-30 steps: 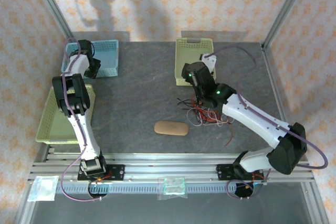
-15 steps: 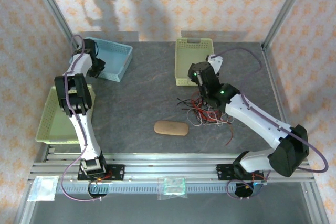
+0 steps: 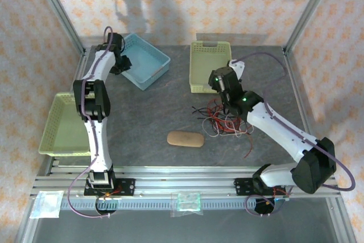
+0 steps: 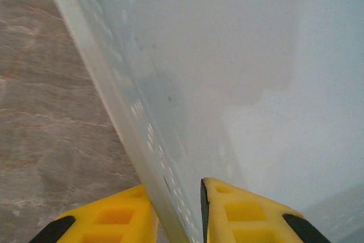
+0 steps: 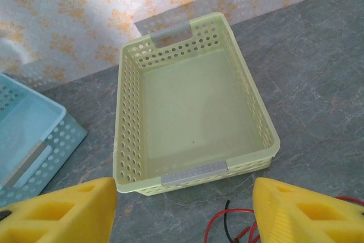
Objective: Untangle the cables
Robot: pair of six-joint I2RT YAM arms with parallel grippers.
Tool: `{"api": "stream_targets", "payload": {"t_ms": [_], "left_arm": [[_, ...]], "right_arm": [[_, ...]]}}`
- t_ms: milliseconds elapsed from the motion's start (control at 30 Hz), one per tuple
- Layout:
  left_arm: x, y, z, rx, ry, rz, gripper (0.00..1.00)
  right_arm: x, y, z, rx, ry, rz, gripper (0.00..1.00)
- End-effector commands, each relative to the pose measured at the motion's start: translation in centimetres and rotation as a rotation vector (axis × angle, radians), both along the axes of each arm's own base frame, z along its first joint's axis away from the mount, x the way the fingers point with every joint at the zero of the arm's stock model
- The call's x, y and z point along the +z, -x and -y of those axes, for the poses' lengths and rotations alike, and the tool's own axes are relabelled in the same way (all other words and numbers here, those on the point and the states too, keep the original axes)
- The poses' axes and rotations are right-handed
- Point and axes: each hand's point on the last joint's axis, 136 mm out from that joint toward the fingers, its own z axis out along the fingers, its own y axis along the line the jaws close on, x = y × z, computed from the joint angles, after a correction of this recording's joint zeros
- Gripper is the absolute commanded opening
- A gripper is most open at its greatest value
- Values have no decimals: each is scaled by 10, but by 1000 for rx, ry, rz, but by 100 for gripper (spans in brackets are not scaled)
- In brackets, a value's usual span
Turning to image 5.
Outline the yellow-green perforated plastic basket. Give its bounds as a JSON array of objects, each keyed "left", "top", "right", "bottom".
[{"left": 113, "top": 11, "right": 281, "bottom": 197}]

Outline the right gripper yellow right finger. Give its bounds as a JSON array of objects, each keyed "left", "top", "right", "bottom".
[{"left": 252, "top": 177, "right": 364, "bottom": 243}]

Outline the pile of loose wires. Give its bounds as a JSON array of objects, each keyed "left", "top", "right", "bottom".
[{"left": 223, "top": 199, "right": 231, "bottom": 243}]

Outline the blue perforated plastic basket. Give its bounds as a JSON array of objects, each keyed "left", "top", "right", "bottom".
[{"left": 0, "top": 72, "right": 88, "bottom": 208}]

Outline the red cable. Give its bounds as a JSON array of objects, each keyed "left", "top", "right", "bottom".
[
  {"left": 230, "top": 221, "right": 259, "bottom": 243},
  {"left": 334, "top": 196, "right": 364, "bottom": 207},
  {"left": 204, "top": 208, "right": 257, "bottom": 243}
]

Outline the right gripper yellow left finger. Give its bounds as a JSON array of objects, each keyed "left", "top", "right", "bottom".
[{"left": 0, "top": 177, "right": 118, "bottom": 243}]

